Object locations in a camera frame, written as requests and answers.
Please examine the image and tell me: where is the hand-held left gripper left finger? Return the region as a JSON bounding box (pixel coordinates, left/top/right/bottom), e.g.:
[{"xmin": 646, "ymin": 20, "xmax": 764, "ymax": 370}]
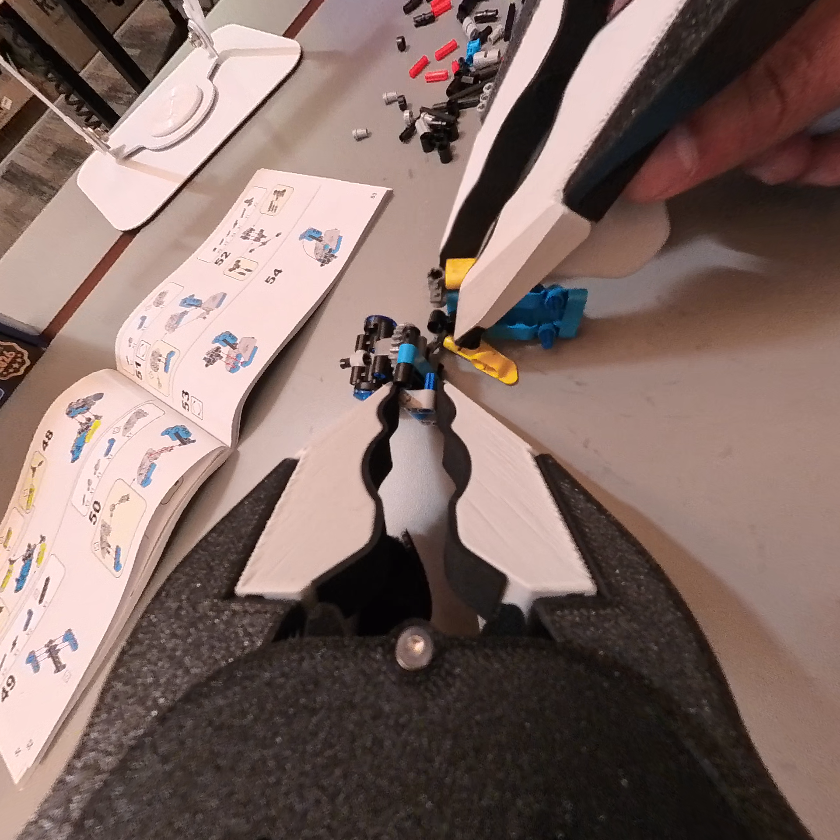
[{"xmin": 234, "ymin": 381, "xmax": 401, "ymax": 601}]

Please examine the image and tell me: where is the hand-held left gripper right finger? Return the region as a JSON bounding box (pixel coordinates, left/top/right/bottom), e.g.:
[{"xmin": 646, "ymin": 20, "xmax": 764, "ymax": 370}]
[{"xmin": 436, "ymin": 382, "xmax": 598, "ymax": 621}]

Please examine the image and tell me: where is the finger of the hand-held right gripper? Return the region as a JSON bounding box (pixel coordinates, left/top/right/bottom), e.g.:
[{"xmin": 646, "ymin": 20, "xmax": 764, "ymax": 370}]
[
  {"xmin": 453, "ymin": 0, "xmax": 701, "ymax": 347},
  {"xmin": 438, "ymin": 0, "xmax": 567, "ymax": 262}
]

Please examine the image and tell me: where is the blue yellow brick assembly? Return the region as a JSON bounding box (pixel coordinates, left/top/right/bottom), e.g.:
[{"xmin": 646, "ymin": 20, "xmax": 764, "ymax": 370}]
[{"xmin": 427, "ymin": 257, "xmax": 589, "ymax": 385}]

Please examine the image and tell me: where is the black blue gear brick assembly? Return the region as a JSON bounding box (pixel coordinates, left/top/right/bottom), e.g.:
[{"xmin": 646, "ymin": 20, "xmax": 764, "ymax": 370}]
[{"xmin": 340, "ymin": 315, "xmax": 447, "ymax": 424}]

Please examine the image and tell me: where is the white desk lamp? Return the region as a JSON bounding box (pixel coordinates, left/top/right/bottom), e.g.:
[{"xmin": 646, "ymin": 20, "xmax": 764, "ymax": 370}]
[{"xmin": 0, "ymin": 0, "xmax": 303, "ymax": 232}]

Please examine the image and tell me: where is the person's right hand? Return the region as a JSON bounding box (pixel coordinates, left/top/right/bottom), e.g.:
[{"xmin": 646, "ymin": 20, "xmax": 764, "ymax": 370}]
[{"xmin": 622, "ymin": 0, "xmax": 840, "ymax": 204}]

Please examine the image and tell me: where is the pile of loose brick pieces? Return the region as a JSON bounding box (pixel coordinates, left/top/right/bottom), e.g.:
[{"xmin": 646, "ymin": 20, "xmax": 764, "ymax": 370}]
[{"xmin": 353, "ymin": 0, "xmax": 526, "ymax": 165}]

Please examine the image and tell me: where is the open instruction booklet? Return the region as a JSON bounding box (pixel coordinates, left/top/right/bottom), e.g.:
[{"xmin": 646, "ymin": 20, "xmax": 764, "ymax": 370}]
[{"xmin": 0, "ymin": 169, "xmax": 393, "ymax": 788}]

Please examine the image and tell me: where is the dark blue toy set box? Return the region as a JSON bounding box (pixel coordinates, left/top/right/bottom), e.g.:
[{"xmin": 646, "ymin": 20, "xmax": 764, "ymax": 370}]
[{"xmin": 0, "ymin": 315, "xmax": 46, "ymax": 404}]

